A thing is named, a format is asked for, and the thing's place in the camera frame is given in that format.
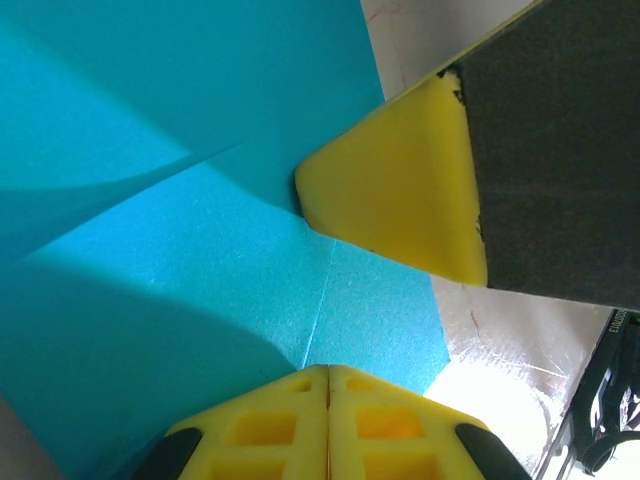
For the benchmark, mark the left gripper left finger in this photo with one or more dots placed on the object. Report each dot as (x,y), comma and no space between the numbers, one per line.
(270,435)

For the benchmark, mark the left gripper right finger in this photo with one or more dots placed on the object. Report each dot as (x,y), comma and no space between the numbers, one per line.
(390,435)

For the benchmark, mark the blue cloth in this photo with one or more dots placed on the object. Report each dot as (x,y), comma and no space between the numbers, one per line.
(150,300)

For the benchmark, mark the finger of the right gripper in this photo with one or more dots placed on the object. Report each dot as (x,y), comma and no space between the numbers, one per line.
(500,175)

